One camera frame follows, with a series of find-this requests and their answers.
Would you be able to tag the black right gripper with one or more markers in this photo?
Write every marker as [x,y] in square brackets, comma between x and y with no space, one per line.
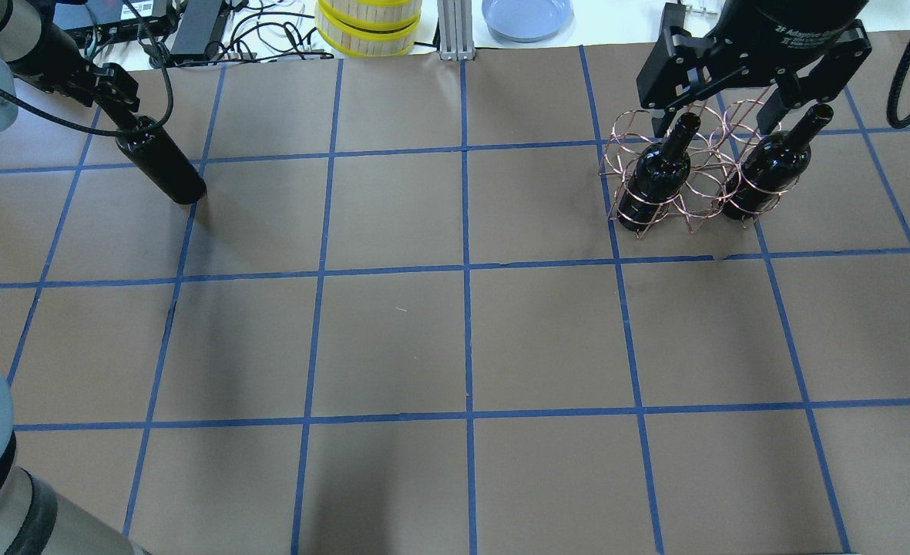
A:
[780,32]

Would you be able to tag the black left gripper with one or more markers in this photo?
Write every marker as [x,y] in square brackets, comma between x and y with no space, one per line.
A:
[60,63]

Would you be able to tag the dark glass wine bottle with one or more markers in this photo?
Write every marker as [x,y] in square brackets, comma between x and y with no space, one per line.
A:
[156,155]

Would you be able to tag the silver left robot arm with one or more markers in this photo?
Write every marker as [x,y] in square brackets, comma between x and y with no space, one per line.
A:
[20,25]

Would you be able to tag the dark wine bottle in basket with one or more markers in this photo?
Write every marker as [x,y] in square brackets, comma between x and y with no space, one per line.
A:
[660,172]

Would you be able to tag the yellow rimmed wooden steamer basket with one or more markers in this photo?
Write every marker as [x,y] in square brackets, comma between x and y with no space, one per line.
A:
[368,28]

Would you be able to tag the blue plate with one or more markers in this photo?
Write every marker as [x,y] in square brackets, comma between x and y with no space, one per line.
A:
[526,21]

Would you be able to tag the aluminium frame post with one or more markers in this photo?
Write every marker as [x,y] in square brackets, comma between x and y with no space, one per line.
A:
[456,42]

